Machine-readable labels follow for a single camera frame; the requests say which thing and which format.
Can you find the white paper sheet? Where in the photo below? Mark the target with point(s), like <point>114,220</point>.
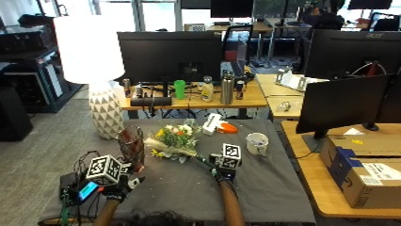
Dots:
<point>353,132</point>

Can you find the black monitor on square stand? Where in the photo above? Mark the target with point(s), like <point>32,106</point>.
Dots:
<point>339,103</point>

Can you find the flat cardboard box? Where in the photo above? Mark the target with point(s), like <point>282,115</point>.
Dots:
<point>371,145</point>

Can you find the wooden desk with bottles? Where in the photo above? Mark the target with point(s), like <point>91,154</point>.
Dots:
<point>250,100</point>

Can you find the black shelf unit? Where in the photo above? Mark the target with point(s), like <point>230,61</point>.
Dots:
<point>29,69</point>

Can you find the person's left hand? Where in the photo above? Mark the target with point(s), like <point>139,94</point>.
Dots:
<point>115,190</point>

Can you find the white devices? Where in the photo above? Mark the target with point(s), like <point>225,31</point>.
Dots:
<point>294,81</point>

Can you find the tinted glass vase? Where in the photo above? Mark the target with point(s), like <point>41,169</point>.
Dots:
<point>131,147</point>

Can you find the brown drink can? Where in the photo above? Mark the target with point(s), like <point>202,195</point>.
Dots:
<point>126,88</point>

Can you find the flower bouquet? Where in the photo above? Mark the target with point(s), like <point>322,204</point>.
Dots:
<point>175,140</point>

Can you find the black office chair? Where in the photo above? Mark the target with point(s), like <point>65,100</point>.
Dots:
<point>237,44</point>

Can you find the dark drink can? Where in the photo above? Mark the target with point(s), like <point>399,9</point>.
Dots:
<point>239,90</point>

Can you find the crumpled clear plastic wrap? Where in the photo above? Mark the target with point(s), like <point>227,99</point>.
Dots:
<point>283,106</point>

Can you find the person's right hand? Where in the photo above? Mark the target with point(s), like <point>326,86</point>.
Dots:
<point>225,174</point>

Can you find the wooden desk with cardboard boxes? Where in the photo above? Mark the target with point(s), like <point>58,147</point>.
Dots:
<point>306,182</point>

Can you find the black oblong box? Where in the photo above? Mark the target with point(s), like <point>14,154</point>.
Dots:
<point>150,101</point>

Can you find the white lamp with patterned base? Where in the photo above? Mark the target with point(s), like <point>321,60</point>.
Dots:
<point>89,53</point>

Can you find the white marker cube glove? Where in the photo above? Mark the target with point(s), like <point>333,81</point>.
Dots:
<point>103,169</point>
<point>230,156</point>

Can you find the clear plastic bottle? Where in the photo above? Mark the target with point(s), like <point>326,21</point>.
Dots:
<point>206,90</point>

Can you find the white marker cube right glove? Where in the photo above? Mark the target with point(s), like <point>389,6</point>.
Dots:
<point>230,156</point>

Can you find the black device with blue screen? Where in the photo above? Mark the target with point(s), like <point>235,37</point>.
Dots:
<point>85,190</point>

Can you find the green plastic cup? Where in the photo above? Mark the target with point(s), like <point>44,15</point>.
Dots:
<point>178,89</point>

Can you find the wooden desk with white devices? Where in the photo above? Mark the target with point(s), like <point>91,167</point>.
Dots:
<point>275,91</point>

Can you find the steel water bottle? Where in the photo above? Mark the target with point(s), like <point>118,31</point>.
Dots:
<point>227,89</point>

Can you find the white mug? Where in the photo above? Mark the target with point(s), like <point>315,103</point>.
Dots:
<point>257,143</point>

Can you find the cardboard box with blue tape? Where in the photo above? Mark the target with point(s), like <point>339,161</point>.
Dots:
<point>369,183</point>

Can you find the white and orange spray bottle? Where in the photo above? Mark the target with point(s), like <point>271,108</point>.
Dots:
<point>217,125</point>

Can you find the grey table cloth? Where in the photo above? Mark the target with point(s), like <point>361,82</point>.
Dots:
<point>178,191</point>

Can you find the white marker cube left glove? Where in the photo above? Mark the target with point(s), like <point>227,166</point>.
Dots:
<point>103,169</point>

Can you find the wide black monitor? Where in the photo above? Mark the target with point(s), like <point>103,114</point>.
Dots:
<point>166,56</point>

